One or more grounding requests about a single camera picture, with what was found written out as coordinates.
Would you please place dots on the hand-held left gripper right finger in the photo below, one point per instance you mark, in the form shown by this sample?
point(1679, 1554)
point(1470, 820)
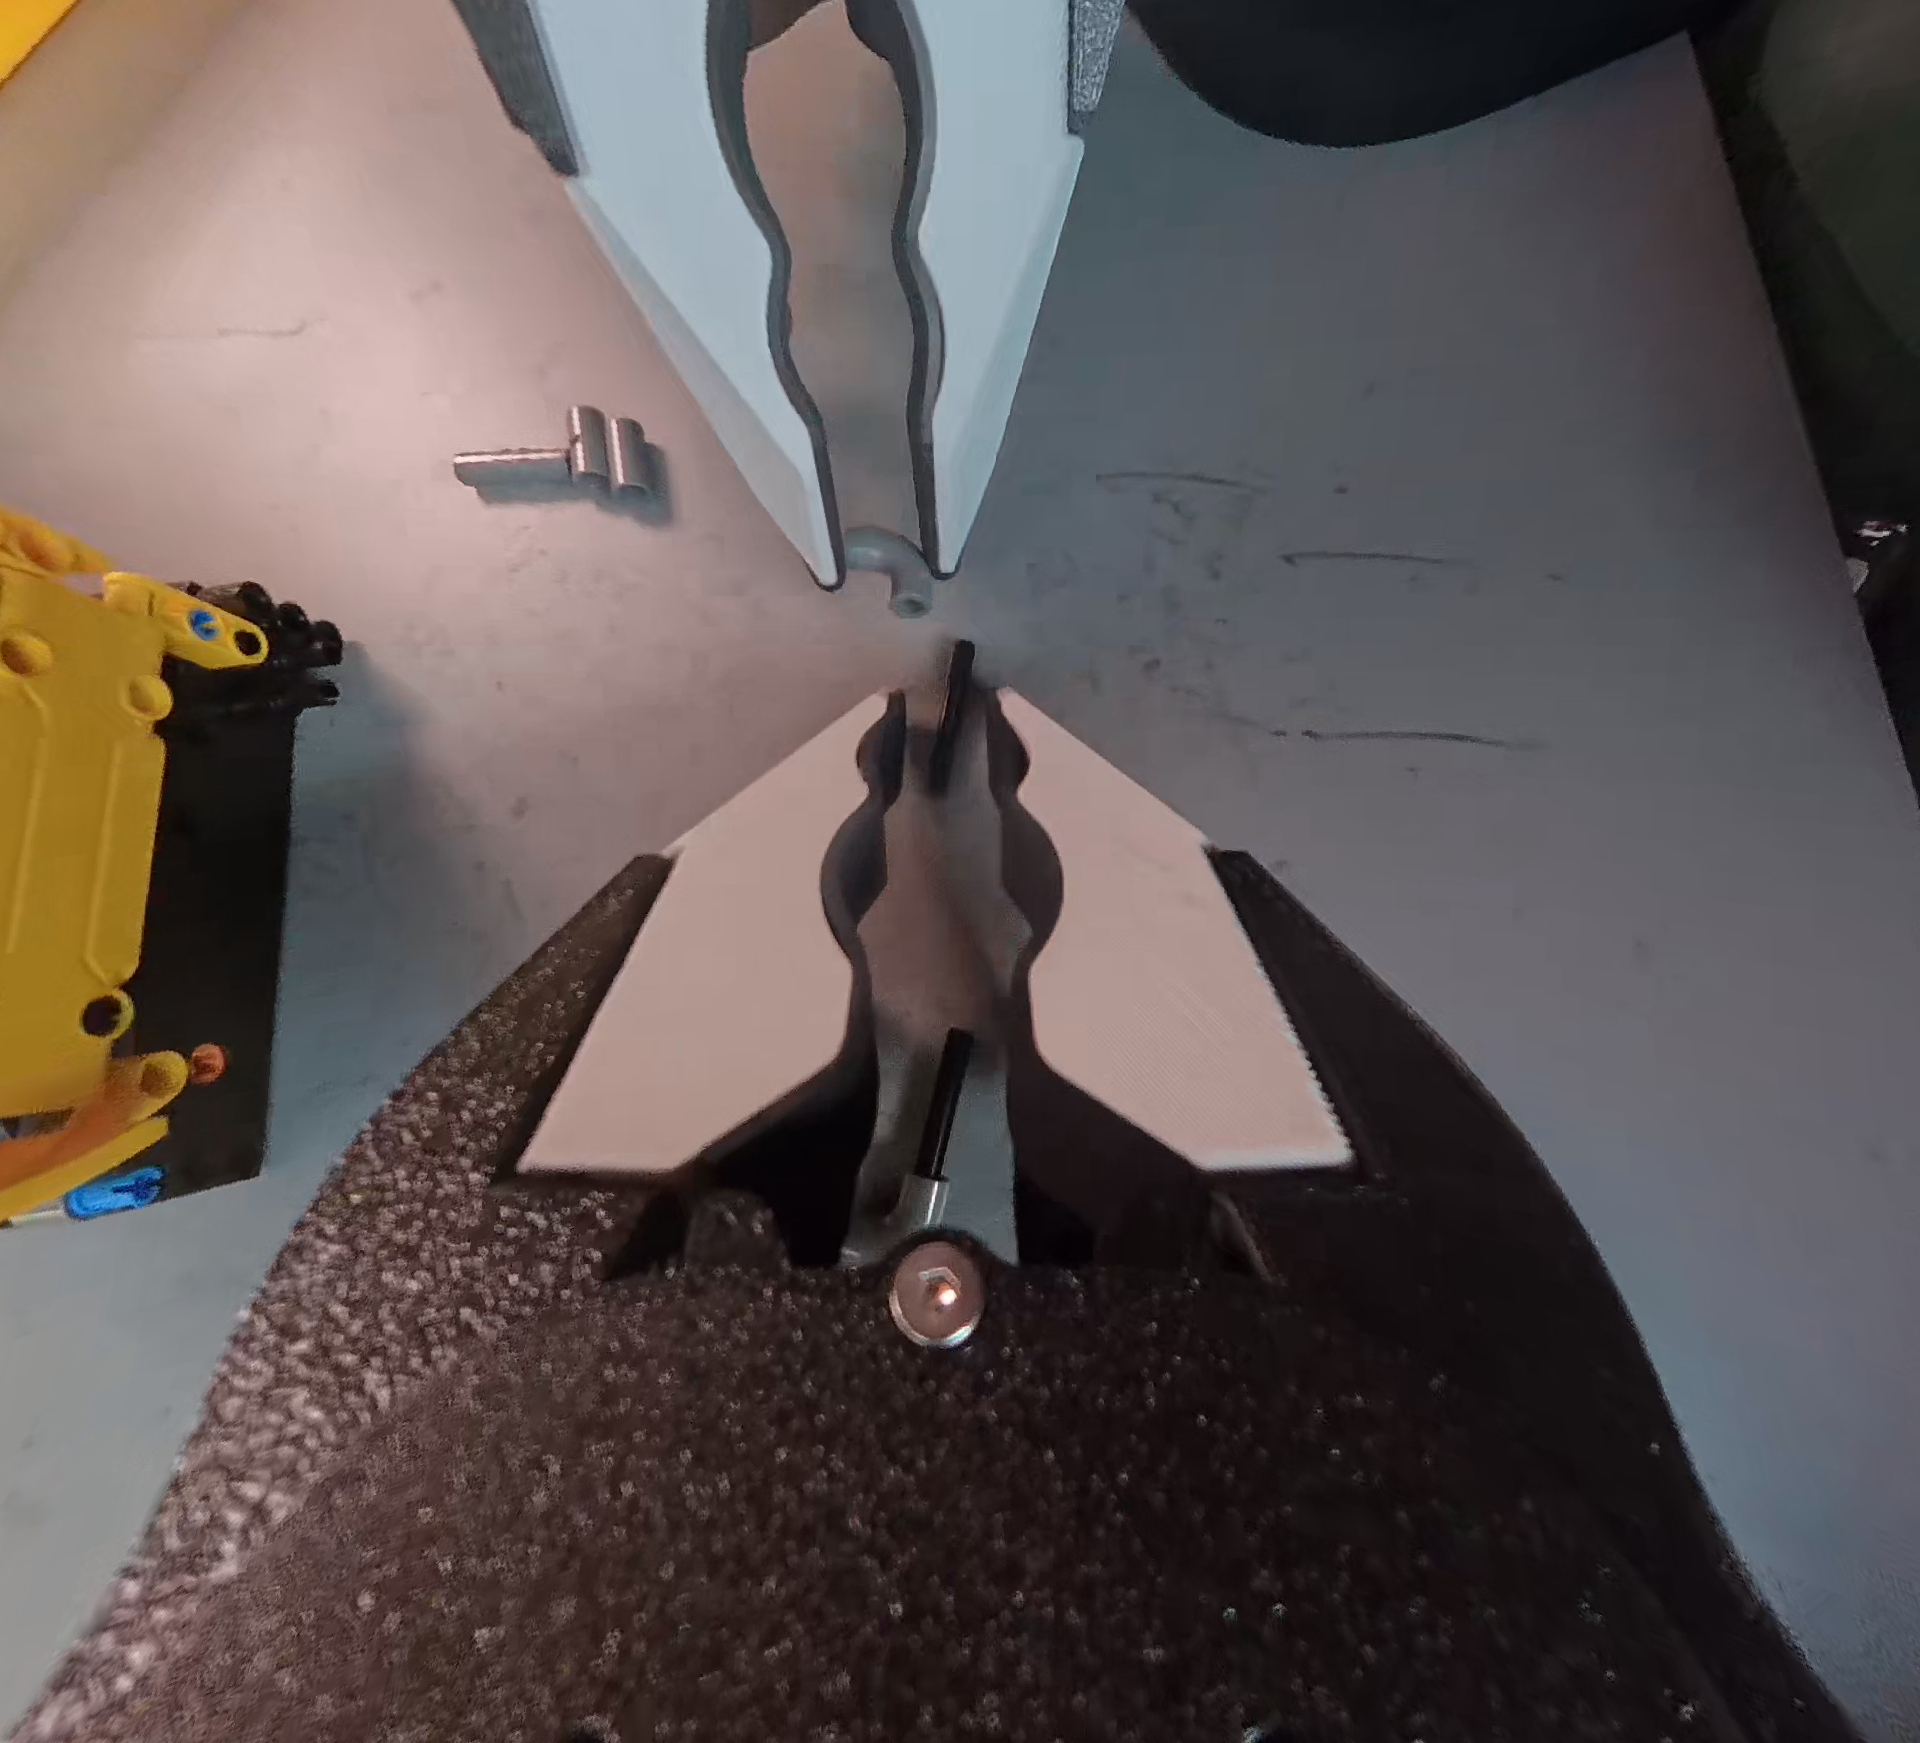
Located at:
point(1186, 1024)

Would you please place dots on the short grey lego connector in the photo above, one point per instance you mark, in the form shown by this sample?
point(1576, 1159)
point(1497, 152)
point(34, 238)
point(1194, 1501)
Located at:
point(630, 457)
point(587, 446)

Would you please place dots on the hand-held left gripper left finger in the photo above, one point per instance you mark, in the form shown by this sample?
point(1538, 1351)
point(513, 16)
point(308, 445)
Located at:
point(706, 1024)

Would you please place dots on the yellow lego robot model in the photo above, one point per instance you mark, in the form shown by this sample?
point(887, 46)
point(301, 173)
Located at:
point(75, 799)

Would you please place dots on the long grey lego connector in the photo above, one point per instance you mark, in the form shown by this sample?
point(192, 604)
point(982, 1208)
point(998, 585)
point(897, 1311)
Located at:
point(511, 464)

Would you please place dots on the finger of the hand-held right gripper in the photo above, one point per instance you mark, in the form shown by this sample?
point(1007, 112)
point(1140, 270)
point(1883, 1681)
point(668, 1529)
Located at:
point(632, 49)
point(998, 49)

